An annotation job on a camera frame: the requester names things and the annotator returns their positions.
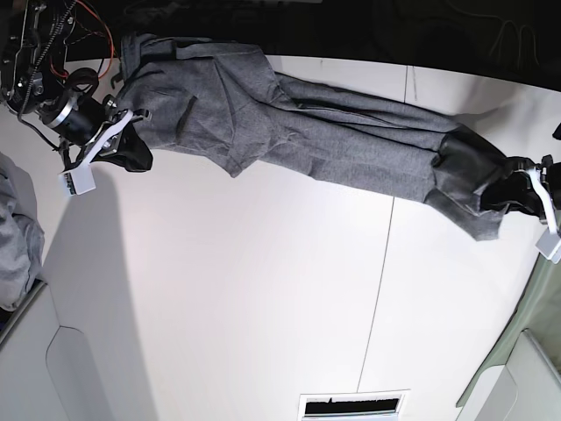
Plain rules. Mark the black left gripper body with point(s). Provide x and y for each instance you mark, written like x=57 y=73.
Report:
x=551 y=175

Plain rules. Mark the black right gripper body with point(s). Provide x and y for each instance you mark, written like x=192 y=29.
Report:
x=78 y=120

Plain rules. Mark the grey t-shirt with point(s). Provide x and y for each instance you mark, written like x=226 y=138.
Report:
x=224 y=102

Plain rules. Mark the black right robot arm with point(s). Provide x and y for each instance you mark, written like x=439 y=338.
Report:
x=35 y=37

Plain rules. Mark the pile of grey clothes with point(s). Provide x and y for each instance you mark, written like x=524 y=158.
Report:
x=22 y=242

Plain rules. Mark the white bin right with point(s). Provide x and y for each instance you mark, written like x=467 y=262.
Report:
x=527 y=387

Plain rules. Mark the white bin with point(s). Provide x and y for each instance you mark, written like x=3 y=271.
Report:
x=48 y=370
x=527 y=387

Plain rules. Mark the white bin left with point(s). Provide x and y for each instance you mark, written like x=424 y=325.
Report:
x=48 y=370

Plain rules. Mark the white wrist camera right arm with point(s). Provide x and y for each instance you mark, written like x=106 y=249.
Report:
x=77 y=177

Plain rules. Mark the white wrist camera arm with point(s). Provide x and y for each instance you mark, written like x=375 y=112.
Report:
x=77 y=177
x=548 y=244

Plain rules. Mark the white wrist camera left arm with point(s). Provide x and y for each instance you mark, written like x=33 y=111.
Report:
x=548 y=244

